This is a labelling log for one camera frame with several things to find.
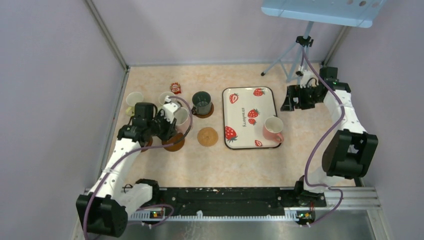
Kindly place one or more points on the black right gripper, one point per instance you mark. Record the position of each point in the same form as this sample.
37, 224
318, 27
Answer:
295, 91

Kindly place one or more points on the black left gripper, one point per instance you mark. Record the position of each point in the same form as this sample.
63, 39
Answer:
171, 128

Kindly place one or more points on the pale pink mug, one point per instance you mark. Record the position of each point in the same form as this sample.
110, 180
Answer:
182, 120

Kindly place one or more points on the light green mug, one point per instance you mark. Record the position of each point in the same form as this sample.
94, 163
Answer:
164, 98

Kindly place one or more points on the yellow-green mug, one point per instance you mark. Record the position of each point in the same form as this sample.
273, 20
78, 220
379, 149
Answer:
131, 100

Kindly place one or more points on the white strawberry tray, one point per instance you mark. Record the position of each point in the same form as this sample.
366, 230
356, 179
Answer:
245, 111

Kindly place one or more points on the dark brown wooden coaster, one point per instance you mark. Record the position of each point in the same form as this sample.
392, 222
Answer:
206, 115

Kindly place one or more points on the woven rattan coaster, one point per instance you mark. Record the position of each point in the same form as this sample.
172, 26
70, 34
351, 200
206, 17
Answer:
207, 137

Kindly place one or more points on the dark green mug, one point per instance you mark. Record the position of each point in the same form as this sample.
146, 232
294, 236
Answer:
202, 103

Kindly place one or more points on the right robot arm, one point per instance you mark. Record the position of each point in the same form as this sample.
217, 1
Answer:
351, 150

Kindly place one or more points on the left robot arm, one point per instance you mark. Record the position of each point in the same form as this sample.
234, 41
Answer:
116, 172

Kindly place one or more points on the red snack packet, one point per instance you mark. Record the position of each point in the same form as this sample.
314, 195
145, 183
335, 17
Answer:
175, 88

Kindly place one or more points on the light blue tripod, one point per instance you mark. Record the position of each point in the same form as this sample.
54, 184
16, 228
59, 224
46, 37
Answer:
302, 43

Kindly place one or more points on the light blue panel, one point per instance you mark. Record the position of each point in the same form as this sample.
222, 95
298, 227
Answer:
350, 13

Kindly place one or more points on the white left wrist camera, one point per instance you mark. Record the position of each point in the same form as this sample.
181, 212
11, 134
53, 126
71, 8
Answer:
169, 109

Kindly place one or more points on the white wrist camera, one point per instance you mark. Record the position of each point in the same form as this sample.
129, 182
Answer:
169, 109
303, 77

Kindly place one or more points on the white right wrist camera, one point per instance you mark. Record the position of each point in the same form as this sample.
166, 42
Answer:
303, 77

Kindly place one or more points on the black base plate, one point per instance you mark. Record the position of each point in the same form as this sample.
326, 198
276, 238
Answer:
233, 201

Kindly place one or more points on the aluminium frame rail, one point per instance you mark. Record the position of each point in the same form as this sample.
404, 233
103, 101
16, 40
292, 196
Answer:
341, 203

